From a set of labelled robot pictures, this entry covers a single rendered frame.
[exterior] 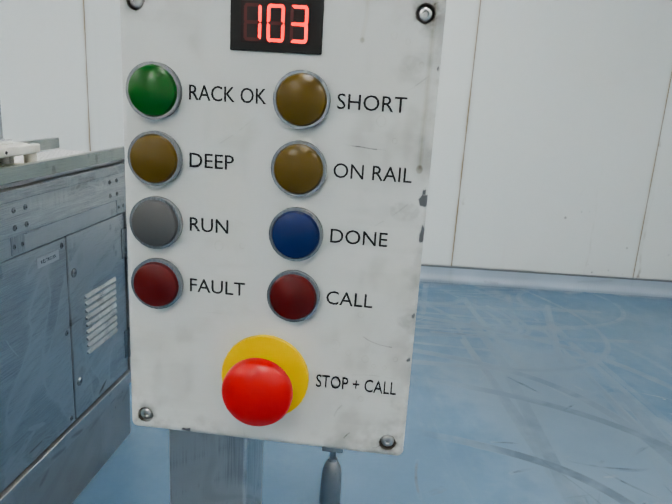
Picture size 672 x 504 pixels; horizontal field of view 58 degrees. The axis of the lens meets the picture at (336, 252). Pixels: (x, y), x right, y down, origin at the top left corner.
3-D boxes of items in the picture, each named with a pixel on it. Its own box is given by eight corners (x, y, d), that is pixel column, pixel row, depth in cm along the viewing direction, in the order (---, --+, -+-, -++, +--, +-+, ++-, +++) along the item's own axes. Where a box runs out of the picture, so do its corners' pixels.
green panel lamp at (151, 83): (175, 119, 32) (174, 64, 31) (124, 115, 32) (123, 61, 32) (180, 118, 33) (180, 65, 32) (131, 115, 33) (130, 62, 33)
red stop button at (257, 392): (288, 436, 34) (290, 370, 33) (217, 428, 34) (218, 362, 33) (301, 397, 38) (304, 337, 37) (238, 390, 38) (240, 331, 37)
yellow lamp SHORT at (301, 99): (325, 129, 31) (327, 73, 31) (272, 125, 32) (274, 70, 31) (327, 128, 32) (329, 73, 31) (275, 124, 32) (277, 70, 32)
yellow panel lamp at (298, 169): (321, 198, 32) (324, 145, 32) (270, 194, 33) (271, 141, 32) (323, 195, 33) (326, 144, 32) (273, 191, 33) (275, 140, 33)
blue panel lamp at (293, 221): (318, 263, 33) (320, 213, 33) (268, 258, 34) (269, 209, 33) (320, 259, 34) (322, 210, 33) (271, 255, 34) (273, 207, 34)
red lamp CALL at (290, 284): (314, 325, 34) (317, 278, 33) (266, 320, 34) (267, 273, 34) (316, 319, 35) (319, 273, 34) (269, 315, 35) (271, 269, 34)
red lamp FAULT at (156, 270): (176, 311, 35) (176, 265, 34) (130, 307, 35) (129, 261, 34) (181, 306, 36) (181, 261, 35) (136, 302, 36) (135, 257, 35)
